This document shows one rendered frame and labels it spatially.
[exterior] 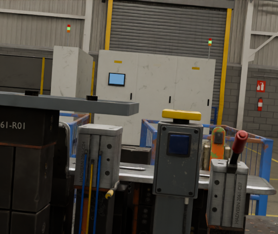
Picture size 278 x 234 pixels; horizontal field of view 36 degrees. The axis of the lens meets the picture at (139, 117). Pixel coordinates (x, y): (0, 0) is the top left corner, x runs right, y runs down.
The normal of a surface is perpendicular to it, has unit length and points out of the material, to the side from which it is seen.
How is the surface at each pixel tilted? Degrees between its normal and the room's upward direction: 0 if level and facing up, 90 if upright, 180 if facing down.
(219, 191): 90
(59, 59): 90
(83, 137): 90
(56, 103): 90
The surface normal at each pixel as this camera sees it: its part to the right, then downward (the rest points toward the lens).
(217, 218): -0.11, 0.04
